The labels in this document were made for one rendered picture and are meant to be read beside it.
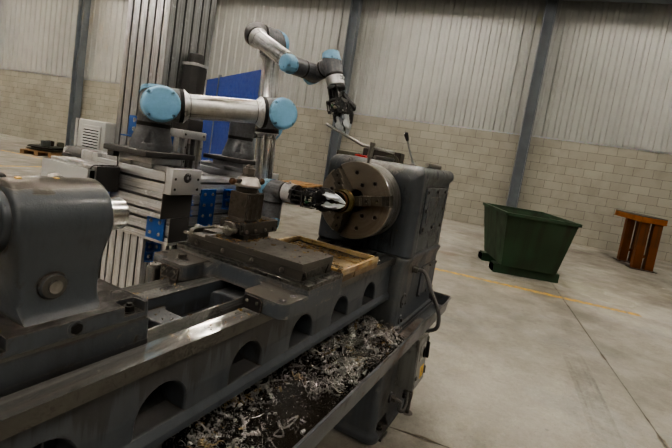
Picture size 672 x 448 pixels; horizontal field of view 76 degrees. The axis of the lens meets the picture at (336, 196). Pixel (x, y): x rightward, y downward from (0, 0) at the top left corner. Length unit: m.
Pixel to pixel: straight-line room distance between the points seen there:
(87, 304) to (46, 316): 0.06
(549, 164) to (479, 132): 1.83
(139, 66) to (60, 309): 1.36
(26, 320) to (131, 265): 1.26
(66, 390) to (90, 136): 1.51
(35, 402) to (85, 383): 0.07
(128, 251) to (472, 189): 10.22
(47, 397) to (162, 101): 1.00
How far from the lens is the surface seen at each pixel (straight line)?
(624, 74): 12.31
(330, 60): 1.85
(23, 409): 0.74
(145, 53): 2.00
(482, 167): 11.58
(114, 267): 2.12
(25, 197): 0.76
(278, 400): 1.35
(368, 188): 1.69
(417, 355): 2.22
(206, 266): 1.24
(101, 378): 0.79
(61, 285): 0.80
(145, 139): 1.66
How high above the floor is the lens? 1.26
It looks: 6 degrees down
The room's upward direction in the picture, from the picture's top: 9 degrees clockwise
